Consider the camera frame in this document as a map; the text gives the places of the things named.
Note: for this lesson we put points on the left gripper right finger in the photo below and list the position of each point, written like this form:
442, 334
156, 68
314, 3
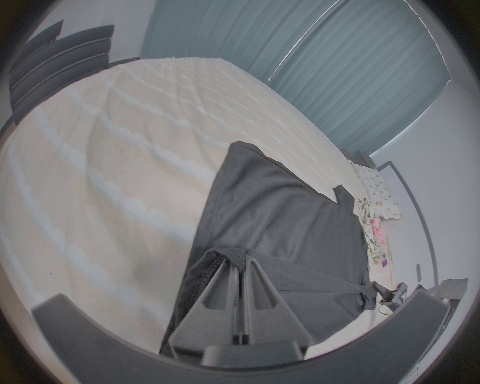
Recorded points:
272, 318

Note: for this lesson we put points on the black T-shirt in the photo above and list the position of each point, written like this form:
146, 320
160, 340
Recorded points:
281, 210

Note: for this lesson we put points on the pile of clothes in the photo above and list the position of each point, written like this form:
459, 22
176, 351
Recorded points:
375, 232

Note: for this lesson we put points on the white printed pillow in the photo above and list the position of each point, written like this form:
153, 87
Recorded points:
378, 191

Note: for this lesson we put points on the bed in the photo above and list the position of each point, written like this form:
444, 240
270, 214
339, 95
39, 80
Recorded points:
112, 150

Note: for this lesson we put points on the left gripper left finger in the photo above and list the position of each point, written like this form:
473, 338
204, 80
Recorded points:
210, 326

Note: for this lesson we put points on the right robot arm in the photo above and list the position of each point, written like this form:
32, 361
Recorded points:
453, 288

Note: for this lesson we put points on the black chest of drawers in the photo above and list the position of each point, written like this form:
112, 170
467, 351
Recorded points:
56, 63

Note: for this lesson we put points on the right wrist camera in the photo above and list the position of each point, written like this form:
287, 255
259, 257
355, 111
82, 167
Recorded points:
402, 290

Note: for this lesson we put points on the blue-green curtain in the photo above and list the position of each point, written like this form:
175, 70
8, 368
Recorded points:
356, 82
225, 30

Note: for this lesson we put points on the grey bedside table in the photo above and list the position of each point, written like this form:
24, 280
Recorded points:
362, 157

